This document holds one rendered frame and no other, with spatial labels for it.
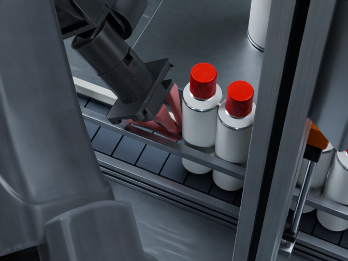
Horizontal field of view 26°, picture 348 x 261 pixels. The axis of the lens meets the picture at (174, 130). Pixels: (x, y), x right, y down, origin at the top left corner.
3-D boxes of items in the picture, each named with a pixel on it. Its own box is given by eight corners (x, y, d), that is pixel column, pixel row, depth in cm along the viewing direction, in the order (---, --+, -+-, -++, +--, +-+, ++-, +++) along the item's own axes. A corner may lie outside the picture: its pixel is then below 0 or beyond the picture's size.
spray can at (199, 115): (223, 155, 110) (232, 65, 93) (206, 182, 107) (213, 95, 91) (191, 140, 111) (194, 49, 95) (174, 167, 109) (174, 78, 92)
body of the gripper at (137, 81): (177, 66, 102) (145, 27, 99) (145, 122, 97) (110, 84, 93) (145, 73, 107) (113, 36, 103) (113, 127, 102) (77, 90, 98)
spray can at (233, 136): (254, 171, 108) (269, 84, 92) (237, 199, 106) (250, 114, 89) (222, 156, 110) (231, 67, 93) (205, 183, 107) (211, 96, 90)
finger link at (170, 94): (206, 116, 105) (167, 71, 101) (185, 156, 102) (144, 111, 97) (172, 121, 110) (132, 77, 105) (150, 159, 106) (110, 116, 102)
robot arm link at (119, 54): (59, 47, 96) (88, 37, 92) (81, 12, 100) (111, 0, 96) (93, 84, 99) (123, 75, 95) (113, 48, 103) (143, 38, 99)
